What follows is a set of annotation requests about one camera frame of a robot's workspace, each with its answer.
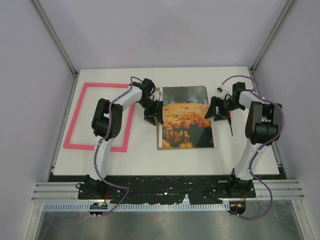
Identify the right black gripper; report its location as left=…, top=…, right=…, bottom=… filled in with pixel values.
left=204, top=96, right=244, bottom=122

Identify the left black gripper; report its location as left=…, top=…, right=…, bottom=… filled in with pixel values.
left=138, top=98, right=164, bottom=126

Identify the red handled screwdriver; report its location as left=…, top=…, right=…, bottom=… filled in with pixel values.
left=227, top=112, right=233, bottom=136

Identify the orange flower photo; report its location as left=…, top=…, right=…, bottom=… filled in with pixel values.
left=161, top=86, right=215, bottom=149

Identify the pink wooden photo frame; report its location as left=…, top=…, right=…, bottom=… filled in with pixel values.
left=63, top=82, right=134, bottom=153

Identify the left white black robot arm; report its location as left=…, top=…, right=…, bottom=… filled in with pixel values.
left=79, top=76, right=164, bottom=199

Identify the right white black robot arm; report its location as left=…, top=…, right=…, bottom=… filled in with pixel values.
left=205, top=82, right=284, bottom=198

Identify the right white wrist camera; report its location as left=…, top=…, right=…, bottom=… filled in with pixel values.
left=216, top=83, right=225, bottom=98

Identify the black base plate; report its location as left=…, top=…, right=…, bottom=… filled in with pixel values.
left=48, top=174, right=257, bottom=205

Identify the aluminium front rail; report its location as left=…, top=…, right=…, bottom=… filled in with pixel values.
left=31, top=179, right=305, bottom=202

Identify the white slotted cable duct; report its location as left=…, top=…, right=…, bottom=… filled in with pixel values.
left=42, top=201, right=230, bottom=212

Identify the right aluminium corner post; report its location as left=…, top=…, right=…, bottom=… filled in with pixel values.
left=248, top=0, right=297, bottom=75

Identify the aluminium corner post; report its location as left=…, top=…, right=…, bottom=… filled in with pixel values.
left=29, top=0, right=78, bottom=77
left=248, top=0, right=297, bottom=75

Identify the left aluminium corner post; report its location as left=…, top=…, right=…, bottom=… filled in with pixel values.
left=29, top=0, right=78, bottom=77

